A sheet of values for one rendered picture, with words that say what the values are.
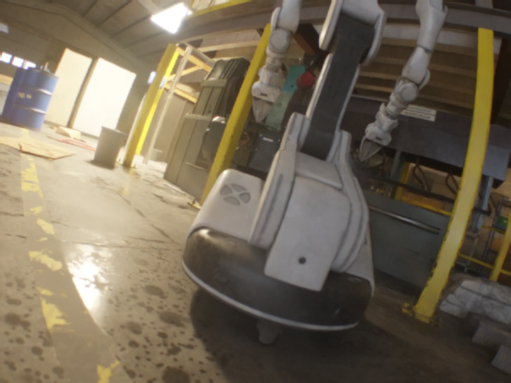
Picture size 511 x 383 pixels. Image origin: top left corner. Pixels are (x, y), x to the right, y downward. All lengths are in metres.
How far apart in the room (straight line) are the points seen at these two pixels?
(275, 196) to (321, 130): 0.43
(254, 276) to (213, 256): 0.11
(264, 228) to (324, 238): 0.13
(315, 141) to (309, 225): 0.41
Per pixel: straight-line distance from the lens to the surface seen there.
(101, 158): 3.03
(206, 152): 2.68
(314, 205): 0.57
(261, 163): 2.43
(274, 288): 0.58
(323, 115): 0.97
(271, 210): 0.55
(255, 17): 2.81
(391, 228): 2.37
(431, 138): 2.55
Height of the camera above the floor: 0.36
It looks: 2 degrees down
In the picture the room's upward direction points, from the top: 19 degrees clockwise
